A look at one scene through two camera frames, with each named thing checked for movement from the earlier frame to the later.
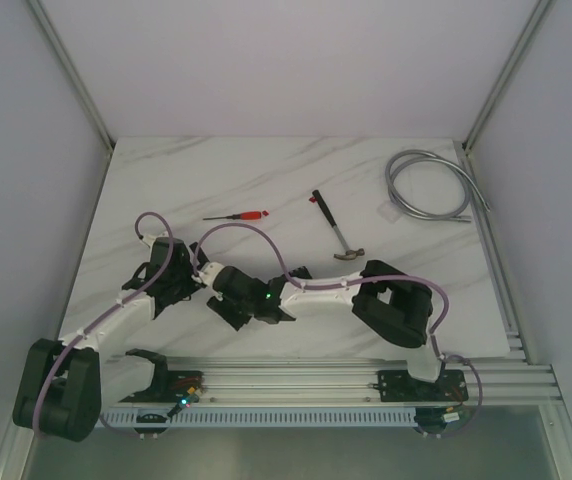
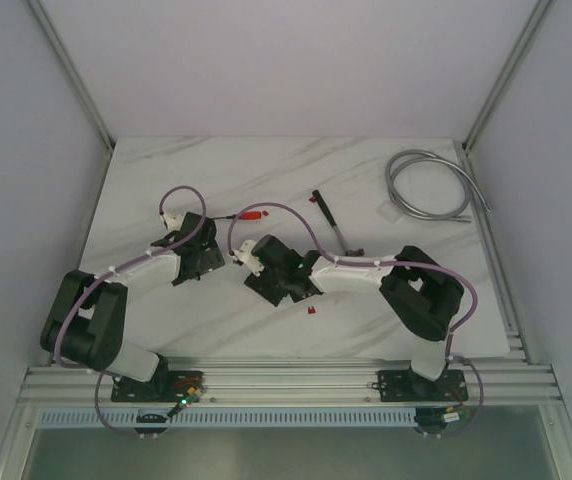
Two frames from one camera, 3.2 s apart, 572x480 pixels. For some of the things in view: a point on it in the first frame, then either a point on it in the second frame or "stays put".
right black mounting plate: x=399 y=386 stays put
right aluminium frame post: x=538 y=16 stays put
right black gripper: x=221 y=305 -> x=260 y=285
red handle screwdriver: x=252 y=215 stays put
